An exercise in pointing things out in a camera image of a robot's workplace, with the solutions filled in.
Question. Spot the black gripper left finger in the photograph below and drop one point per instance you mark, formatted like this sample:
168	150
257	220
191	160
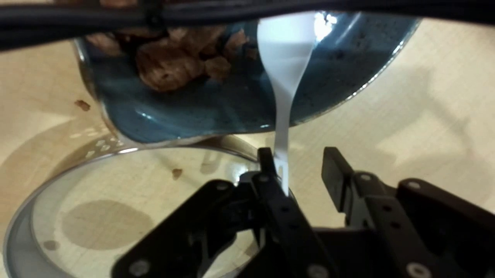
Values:
226	232

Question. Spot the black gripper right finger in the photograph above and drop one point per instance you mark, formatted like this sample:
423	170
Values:
427	226

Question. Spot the white plastic spoon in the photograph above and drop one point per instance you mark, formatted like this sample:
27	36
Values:
284	56

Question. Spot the glass pot lid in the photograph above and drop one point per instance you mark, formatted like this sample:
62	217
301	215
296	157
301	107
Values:
129	186

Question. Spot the blue ceramic bowl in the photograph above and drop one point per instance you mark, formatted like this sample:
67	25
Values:
206	113

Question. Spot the brown crumb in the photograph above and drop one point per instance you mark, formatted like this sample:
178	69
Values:
81	106
177	174

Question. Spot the brown food pieces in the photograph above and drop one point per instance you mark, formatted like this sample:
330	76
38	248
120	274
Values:
164	67

